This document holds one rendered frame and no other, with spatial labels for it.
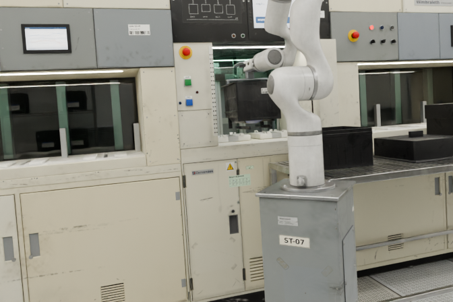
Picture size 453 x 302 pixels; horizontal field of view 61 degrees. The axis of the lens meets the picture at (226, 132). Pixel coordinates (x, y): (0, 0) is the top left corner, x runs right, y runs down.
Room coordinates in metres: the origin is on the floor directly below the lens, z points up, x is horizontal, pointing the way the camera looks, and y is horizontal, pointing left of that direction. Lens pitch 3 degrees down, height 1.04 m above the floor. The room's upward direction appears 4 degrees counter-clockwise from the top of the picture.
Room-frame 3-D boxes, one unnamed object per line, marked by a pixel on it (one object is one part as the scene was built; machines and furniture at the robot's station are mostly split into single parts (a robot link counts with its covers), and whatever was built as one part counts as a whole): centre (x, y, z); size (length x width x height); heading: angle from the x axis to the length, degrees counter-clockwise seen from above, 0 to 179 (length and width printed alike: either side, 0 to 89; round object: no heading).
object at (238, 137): (2.30, -0.01, 0.89); 0.22 x 0.21 x 0.04; 16
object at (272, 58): (1.63, -0.20, 1.25); 0.13 x 0.09 x 0.08; 16
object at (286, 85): (1.34, -0.24, 1.07); 0.19 x 0.12 x 0.24; 106
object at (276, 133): (2.38, -0.27, 0.89); 0.22 x 0.21 x 0.04; 16
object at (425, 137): (1.89, -0.93, 0.83); 0.29 x 0.29 x 0.13; 18
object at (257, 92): (1.86, -0.13, 1.11); 0.24 x 0.20 x 0.32; 106
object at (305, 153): (1.35, -0.27, 0.85); 0.19 x 0.19 x 0.18
